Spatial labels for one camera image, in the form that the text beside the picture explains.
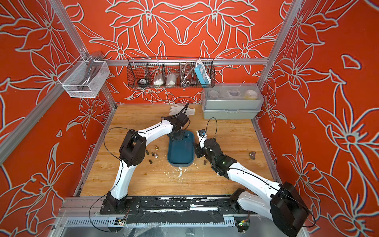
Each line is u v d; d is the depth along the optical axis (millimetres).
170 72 998
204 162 867
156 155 899
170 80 919
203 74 876
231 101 1011
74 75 789
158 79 905
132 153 561
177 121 738
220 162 606
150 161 882
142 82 954
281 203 396
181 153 916
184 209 730
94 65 854
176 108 1178
